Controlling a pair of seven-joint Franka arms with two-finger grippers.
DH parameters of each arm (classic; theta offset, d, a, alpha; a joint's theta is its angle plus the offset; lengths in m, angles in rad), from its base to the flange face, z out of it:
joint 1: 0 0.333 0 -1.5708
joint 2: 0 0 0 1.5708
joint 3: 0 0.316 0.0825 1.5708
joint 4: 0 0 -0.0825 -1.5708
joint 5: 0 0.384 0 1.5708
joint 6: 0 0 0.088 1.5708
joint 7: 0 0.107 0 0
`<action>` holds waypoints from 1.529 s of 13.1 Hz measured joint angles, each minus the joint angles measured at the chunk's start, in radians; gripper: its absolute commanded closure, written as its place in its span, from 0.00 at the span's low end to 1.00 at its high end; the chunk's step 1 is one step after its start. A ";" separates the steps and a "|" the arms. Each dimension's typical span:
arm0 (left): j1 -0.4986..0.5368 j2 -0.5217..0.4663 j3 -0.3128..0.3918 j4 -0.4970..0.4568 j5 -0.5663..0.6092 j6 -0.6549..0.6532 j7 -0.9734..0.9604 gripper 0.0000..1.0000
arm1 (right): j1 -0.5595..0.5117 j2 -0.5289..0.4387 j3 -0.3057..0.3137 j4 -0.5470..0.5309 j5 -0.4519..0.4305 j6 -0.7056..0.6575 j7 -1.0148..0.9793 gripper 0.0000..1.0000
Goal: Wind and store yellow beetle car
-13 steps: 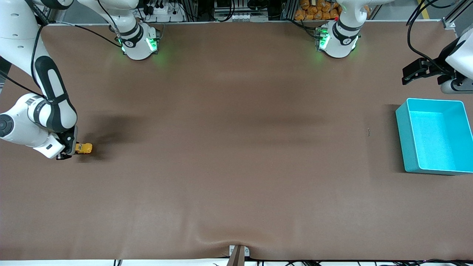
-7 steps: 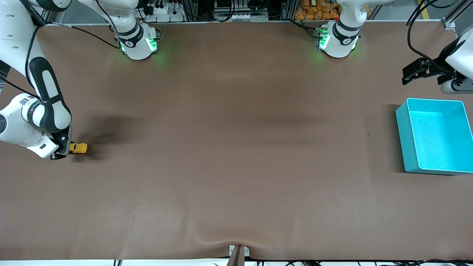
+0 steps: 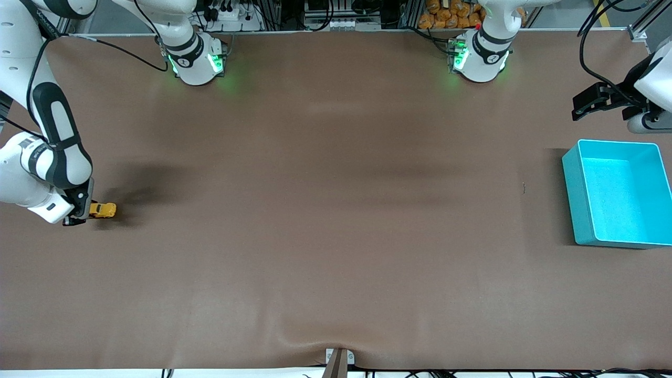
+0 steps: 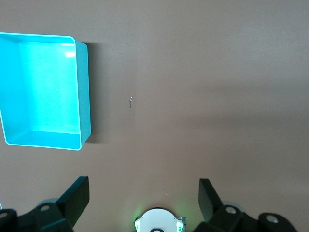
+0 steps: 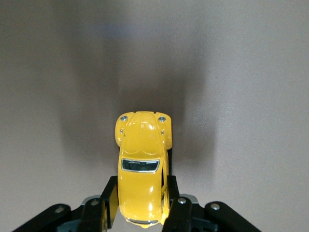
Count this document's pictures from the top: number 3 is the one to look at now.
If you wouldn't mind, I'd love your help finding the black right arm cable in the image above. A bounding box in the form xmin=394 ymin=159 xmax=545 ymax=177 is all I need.
xmin=0 ymin=0 xmax=170 ymax=142

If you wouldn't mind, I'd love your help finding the brown camera post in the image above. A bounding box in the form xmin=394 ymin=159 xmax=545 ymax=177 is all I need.
xmin=321 ymin=349 xmax=350 ymax=378

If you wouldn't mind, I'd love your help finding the brown table mat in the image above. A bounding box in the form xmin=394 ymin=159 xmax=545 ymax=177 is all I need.
xmin=0 ymin=31 xmax=672 ymax=371

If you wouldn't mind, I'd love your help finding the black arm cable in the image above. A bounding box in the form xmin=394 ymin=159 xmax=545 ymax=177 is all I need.
xmin=577 ymin=0 xmax=657 ymax=106
xmin=0 ymin=0 xmax=170 ymax=142

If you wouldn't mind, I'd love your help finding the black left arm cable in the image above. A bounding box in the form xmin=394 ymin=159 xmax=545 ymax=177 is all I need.
xmin=577 ymin=0 xmax=657 ymax=106

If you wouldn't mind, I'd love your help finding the teal plastic storage bin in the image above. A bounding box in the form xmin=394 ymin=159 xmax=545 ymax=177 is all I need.
xmin=562 ymin=139 xmax=672 ymax=249

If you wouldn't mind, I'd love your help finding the metal clamp bracket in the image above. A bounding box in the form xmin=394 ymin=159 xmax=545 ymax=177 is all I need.
xmin=325 ymin=348 xmax=355 ymax=366

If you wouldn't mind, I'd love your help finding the black electronics rack unit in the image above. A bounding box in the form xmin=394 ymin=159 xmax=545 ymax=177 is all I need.
xmin=303 ymin=0 xmax=401 ymax=30

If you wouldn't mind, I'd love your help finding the aluminium frame profile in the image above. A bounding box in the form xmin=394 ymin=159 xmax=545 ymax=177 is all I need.
xmin=627 ymin=0 xmax=672 ymax=43

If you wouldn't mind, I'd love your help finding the white power strip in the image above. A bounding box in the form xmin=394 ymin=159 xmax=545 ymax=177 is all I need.
xmin=206 ymin=0 xmax=264 ymax=31

